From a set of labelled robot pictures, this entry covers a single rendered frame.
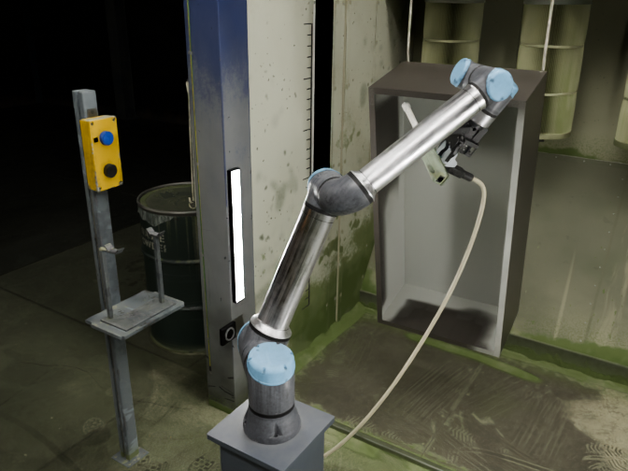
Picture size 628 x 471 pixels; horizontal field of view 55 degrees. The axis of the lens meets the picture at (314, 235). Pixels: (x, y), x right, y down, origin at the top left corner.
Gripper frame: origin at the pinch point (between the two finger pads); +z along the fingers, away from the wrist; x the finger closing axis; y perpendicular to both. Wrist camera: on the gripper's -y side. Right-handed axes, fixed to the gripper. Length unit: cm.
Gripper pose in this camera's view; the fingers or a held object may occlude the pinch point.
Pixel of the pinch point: (435, 163)
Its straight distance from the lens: 216.7
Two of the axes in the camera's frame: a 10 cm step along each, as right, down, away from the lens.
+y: 8.6, 2.9, 4.2
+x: -1.4, -6.7, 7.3
